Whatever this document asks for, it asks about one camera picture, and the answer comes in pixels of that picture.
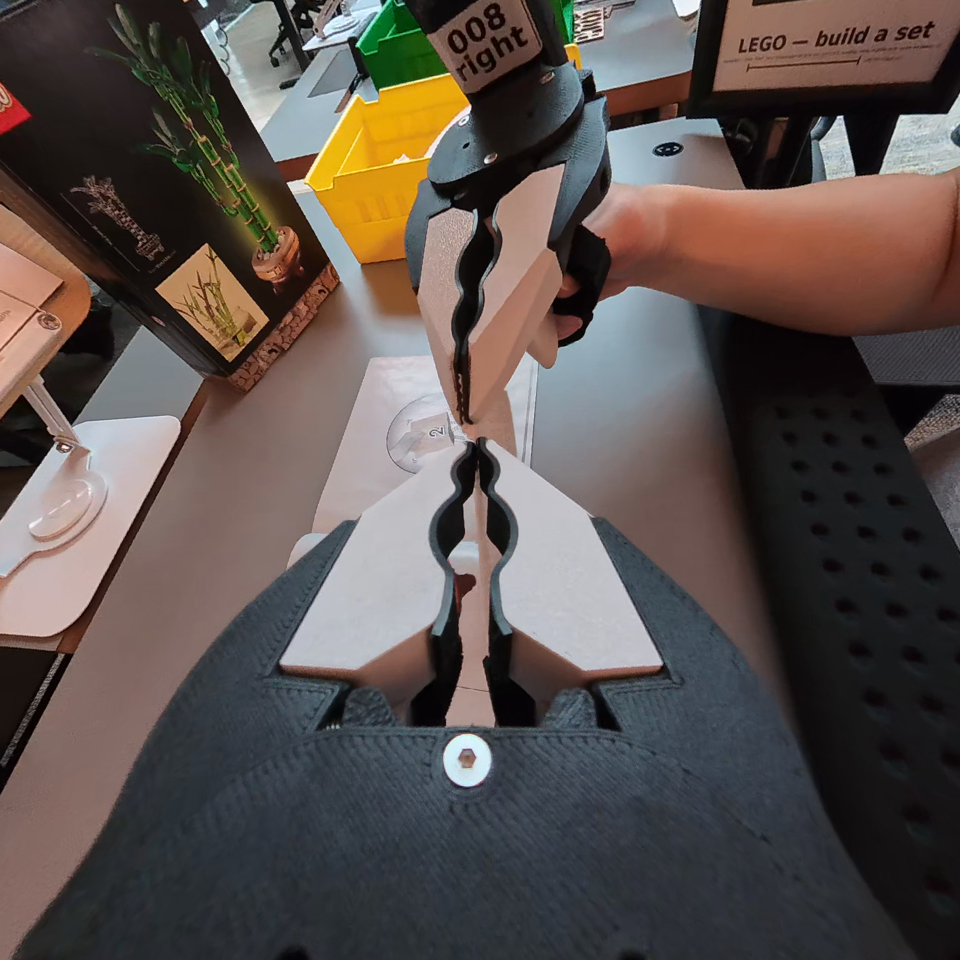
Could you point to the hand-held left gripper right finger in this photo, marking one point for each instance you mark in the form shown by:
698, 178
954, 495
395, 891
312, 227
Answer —
577, 600

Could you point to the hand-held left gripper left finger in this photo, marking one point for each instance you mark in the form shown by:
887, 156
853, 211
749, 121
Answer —
367, 600

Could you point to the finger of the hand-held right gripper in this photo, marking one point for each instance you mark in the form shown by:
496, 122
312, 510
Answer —
525, 262
442, 270

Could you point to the white paper bag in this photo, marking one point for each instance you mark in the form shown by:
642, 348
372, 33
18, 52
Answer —
484, 525

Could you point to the person's right forearm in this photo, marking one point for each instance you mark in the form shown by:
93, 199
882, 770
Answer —
787, 247

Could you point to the grey desk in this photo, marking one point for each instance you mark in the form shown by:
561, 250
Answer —
262, 450

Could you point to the person's right hand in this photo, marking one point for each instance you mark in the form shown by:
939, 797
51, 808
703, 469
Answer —
637, 240

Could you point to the yellow plastic bin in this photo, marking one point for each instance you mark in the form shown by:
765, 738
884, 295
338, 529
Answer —
367, 195

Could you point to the open instruction booklet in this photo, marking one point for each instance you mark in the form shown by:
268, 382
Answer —
352, 465

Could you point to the green plastic bin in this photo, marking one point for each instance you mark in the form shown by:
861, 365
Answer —
397, 45

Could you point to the black mesh chair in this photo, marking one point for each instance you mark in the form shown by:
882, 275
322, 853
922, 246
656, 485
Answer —
825, 525

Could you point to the instruction board on stand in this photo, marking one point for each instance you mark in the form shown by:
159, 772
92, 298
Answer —
112, 465

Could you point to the black and white marker sign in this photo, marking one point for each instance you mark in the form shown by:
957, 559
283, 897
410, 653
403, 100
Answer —
825, 45

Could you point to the black toy set box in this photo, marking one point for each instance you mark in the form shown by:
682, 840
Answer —
112, 187

